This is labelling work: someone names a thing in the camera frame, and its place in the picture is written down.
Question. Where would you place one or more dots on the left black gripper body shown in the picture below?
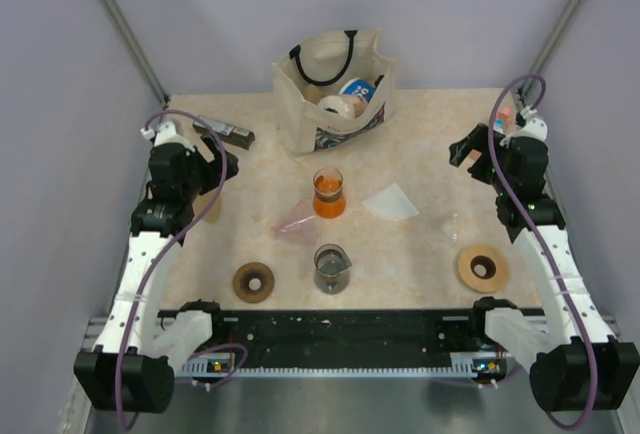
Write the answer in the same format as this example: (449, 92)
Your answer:
(202, 175)

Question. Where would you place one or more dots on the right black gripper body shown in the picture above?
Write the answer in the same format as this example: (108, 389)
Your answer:
(499, 154)

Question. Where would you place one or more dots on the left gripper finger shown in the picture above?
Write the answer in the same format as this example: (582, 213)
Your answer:
(211, 147)
(226, 163)

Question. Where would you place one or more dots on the pink glass dripper cone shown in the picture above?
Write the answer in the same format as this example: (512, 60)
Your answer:
(298, 226)

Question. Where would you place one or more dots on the white paper coffee filter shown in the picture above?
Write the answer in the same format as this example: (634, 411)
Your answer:
(391, 203)

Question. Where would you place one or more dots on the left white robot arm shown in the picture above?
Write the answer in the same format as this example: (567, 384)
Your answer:
(131, 367)

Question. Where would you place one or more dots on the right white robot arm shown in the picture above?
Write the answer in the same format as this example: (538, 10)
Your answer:
(577, 361)

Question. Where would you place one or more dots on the brown paper coffee filter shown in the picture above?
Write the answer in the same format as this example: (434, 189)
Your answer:
(208, 211)

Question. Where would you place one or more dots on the clear glass dripper cone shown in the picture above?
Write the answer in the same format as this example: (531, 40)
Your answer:
(449, 226)

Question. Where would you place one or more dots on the black rectangular box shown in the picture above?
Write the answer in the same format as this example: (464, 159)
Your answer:
(229, 133)

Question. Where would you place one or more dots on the pink liquid bottle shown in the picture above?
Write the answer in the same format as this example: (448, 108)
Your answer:
(504, 121)

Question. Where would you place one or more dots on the orange glass carafe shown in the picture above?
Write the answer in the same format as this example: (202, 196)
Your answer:
(328, 201)

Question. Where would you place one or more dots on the white tape roll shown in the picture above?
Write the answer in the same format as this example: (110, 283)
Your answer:
(349, 107)

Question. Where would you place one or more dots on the blue white cup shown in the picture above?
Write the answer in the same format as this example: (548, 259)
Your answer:
(358, 87)

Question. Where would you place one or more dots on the cream canvas tote bag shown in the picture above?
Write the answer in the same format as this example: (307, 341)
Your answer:
(331, 88)

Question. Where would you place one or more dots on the grey glass carafe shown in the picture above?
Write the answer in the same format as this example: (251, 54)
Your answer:
(332, 269)

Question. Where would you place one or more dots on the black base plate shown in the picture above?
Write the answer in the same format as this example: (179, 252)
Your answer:
(356, 339)

